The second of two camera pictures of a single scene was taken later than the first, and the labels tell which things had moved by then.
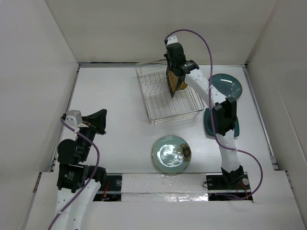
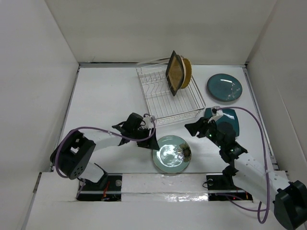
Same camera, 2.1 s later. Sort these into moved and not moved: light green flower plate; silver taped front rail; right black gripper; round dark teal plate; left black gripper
Moved: right black gripper; left black gripper
Not moved: silver taped front rail; light green flower plate; round dark teal plate
